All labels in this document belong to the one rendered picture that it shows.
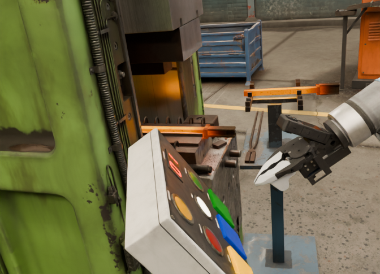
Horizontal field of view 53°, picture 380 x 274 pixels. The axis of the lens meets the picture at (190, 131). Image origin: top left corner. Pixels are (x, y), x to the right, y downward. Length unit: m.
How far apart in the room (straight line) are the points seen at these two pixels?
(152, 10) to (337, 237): 1.78
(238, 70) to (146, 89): 3.60
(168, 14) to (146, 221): 0.61
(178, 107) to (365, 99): 0.86
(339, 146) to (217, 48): 4.32
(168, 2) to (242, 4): 8.36
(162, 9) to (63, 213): 0.64
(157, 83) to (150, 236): 1.05
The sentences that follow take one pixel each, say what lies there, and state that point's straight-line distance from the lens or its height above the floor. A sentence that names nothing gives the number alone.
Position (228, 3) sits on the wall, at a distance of 9.49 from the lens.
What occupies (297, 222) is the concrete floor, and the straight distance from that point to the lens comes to 2.50.
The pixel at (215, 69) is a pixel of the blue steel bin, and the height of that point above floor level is 0.20.
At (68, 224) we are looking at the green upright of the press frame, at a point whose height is 0.86.
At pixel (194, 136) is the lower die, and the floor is 0.99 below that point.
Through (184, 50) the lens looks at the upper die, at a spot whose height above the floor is 1.30.
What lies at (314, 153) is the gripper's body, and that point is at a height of 1.12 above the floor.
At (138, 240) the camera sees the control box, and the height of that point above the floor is 1.17.
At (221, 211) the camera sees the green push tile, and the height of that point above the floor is 1.02.
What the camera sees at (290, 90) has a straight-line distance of 1.71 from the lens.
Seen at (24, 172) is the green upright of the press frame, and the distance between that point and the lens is 1.10.
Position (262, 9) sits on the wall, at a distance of 9.22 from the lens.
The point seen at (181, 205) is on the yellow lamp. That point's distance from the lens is 0.61.
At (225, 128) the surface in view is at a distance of 1.26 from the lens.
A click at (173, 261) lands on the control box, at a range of 0.59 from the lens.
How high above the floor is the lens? 1.51
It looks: 23 degrees down
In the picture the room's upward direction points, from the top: 7 degrees counter-clockwise
